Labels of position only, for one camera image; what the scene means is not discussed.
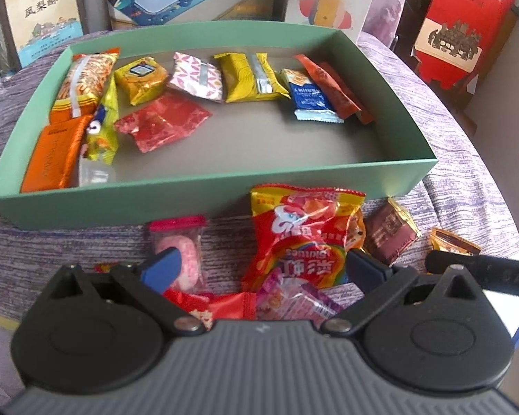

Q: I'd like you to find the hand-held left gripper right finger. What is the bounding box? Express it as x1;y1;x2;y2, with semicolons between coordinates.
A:
321;248;494;338

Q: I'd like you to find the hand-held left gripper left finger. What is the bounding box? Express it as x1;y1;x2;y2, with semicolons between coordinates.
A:
39;247;205;338

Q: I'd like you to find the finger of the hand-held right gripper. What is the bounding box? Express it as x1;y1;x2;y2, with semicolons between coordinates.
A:
426;250;519;300

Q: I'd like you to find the pink candy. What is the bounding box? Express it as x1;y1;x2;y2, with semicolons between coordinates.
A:
146;215;208;292

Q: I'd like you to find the orange jelly cup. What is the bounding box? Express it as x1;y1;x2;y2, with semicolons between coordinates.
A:
348;218;367;249

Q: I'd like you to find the brown foil packet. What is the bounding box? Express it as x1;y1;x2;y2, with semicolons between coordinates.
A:
363;196;422;266

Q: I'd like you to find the yellow and brown small packet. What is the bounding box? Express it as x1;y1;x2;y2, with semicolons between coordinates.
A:
429;227;482;257

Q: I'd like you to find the small red foil packet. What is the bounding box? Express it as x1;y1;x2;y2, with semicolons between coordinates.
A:
162;289;260;331

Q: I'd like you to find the pink fruit print packet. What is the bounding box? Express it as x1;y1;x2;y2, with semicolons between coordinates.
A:
256;270;344;324

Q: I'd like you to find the red and yellow gummy bag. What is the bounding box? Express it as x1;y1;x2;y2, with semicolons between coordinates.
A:
249;184;367;269

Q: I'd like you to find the green cardboard box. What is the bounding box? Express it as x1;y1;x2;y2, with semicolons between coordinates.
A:
0;21;438;231

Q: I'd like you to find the clear jelly cup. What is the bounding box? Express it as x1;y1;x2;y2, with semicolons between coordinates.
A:
78;158;117;187

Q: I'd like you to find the red patterned foil packet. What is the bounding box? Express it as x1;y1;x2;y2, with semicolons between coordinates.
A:
113;92;213;154

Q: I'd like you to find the yellow-green cartoon candy packet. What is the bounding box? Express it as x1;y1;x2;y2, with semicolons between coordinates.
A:
81;78;119;166

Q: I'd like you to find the orange foil packet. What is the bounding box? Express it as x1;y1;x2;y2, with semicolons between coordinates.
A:
19;114;93;194

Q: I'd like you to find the blue cracker packet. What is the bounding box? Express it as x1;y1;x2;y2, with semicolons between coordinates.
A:
278;68;344;125

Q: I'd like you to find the long red-orange packet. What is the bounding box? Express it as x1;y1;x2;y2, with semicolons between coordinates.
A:
293;54;375;125

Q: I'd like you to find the gold packet with dark label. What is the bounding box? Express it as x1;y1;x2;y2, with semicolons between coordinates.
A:
113;56;169;105

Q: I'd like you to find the pink leaf pattern packet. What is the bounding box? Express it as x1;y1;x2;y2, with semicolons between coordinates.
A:
166;52;223;102

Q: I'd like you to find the striped cracker stick packet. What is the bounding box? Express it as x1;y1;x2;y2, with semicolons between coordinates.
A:
48;48;122;124

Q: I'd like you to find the yellow wavy striped packet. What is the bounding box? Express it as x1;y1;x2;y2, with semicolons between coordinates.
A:
213;52;291;103

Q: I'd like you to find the red paper bag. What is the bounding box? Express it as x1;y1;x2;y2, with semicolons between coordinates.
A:
413;0;519;96

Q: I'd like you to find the brown framed pastry gift box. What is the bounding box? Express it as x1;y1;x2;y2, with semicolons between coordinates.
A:
0;0;85;70

